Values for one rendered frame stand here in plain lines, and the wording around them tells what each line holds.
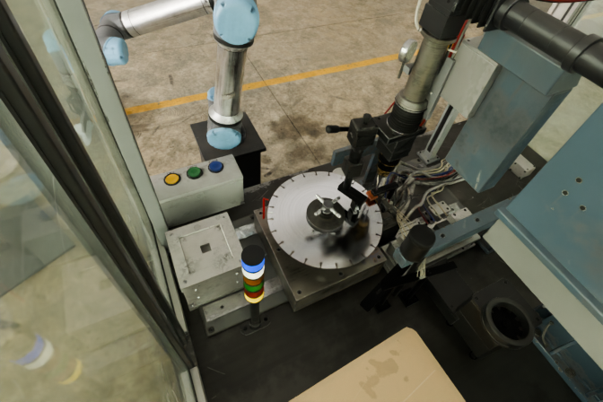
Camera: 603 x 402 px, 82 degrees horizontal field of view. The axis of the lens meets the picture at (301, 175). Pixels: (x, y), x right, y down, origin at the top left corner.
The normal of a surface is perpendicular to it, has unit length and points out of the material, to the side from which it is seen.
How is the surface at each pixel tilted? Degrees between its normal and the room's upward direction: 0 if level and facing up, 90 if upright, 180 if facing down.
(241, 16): 83
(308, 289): 0
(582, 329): 90
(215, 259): 0
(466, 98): 90
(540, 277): 90
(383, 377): 0
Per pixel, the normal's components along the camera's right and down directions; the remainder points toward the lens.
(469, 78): -0.90, 0.29
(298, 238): 0.09, -0.65
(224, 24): 0.18, 0.67
